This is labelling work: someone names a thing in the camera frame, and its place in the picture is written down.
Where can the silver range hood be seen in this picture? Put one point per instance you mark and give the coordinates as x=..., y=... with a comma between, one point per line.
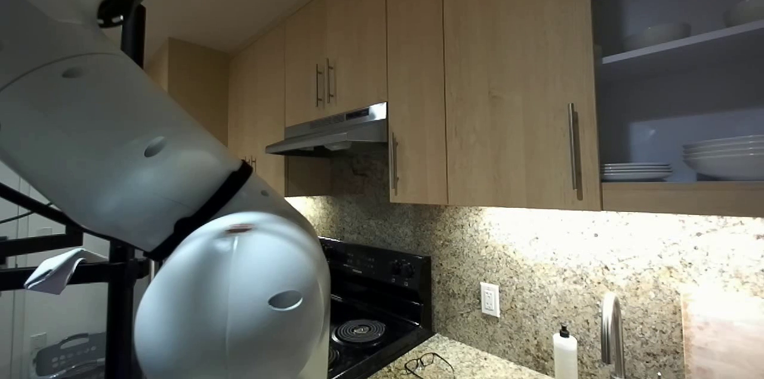
x=334, y=133

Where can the wide wooden cabinet door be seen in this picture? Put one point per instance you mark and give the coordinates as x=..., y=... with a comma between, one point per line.
x=513, y=80

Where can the white soap bottle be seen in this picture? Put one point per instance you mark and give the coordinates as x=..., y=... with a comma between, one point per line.
x=564, y=358

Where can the white wall socket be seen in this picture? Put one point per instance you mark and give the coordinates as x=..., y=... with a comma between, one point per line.
x=489, y=299

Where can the stack of white plates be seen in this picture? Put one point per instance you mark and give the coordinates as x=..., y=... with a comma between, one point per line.
x=635, y=172

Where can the short wooden cabinet door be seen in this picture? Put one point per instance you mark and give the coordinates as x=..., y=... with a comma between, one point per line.
x=358, y=45
x=304, y=68

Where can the wooden wall cabinet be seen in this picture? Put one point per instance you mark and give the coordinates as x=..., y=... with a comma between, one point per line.
x=418, y=68

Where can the black eyeglasses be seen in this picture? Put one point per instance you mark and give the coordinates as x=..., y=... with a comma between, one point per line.
x=439, y=361

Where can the grey plastic basket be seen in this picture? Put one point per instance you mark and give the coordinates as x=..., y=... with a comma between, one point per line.
x=71, y=358

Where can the light wooden cutting board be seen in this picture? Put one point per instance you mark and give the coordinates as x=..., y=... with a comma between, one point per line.
x=725, y=337

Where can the silver tap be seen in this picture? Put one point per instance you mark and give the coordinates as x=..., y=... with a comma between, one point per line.
x=611, y=331

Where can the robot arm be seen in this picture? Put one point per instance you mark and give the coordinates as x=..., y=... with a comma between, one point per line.
x=107, y=140

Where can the narrow wooden cabinet door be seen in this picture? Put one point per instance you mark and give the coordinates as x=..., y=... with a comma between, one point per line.
x=416, y=68

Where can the black stove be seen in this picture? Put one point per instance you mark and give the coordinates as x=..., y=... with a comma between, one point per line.
x=382, y=295

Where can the tall wooden cabinet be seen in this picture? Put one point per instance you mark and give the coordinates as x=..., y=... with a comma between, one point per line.
x=191, y=86

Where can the coil burner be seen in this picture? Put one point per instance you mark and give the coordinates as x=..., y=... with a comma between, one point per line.
x=359, y=332
x=332, y=357

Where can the white cloth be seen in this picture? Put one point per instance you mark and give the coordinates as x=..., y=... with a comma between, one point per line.
x=57, y=271

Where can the stack of white bowls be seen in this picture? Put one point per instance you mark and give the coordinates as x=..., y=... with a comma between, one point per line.
x=725, y=161

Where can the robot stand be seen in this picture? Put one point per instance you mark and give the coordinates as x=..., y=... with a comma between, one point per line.
x=121, y=307

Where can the black stove knob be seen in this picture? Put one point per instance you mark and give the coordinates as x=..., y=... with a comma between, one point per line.
x=408, y=270
x=395, y=268

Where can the white bowl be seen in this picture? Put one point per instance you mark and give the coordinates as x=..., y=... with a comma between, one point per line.
x=656, y=36

